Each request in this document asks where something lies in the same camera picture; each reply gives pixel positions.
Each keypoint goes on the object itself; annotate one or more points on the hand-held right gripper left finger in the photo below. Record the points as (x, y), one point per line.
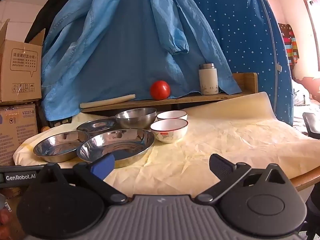
(103, 167)

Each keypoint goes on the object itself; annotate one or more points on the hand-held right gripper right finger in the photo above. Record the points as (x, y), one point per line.
(221, 167)

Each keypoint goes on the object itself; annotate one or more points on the large steel plate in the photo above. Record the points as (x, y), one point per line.
(117, 145)

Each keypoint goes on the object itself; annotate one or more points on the steel bowl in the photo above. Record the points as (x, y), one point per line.
(136, 120)

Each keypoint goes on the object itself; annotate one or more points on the cream paper table cover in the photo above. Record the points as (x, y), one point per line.
(225, 135)

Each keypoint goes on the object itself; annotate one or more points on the printed cardboard box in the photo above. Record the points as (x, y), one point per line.
(17, 130)

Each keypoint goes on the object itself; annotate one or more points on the orange round object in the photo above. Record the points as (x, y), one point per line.
(45, 129)

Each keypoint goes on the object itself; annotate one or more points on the black crate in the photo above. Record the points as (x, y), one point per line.
(60, 123)

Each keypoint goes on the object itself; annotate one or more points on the white rolled sheet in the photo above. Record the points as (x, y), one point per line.
(107, 101)

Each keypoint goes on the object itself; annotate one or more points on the wooden cutting board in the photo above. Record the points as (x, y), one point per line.
(175, 100)

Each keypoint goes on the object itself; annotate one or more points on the white thermos flask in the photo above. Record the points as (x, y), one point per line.
(208, 81)

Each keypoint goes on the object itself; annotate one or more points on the red tomato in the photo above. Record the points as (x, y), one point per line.
(160, 90)

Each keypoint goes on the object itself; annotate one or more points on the white bedding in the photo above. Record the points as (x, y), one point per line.
(301, 92)

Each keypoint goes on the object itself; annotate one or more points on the open cardboard box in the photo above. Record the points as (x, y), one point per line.
(20, 67)

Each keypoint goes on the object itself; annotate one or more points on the light blue garment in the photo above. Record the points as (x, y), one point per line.
(125, 55)

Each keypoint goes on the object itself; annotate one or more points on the blue polka-dot fabric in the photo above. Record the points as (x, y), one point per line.
(237, 30)

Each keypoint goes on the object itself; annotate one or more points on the striped colourful cloth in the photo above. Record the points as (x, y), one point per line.
(291, 45)

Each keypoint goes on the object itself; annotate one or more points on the dark hanging garment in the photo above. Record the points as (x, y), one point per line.
(50, 10)

